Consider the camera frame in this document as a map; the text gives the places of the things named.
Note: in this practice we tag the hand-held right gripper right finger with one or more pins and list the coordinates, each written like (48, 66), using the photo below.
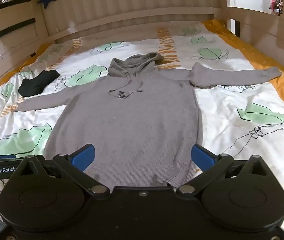
(202, 157)

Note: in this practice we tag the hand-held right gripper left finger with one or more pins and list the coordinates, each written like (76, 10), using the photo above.
(84, 156)

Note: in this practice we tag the grey knit hoodie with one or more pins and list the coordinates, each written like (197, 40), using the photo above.
(132, 120)

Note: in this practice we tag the white leaf print blanket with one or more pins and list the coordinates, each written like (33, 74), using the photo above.
(244, 140)

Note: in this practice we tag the black folded cloth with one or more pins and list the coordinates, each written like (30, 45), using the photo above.
(38, 82)

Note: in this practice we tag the leaf print pillow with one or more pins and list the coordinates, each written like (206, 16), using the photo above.
(57, 52)

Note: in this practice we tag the yellow bed sheet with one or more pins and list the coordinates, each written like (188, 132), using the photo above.
(264, 55)

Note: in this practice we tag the cream wooden bed frame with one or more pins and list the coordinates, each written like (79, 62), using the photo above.
(132, 7)

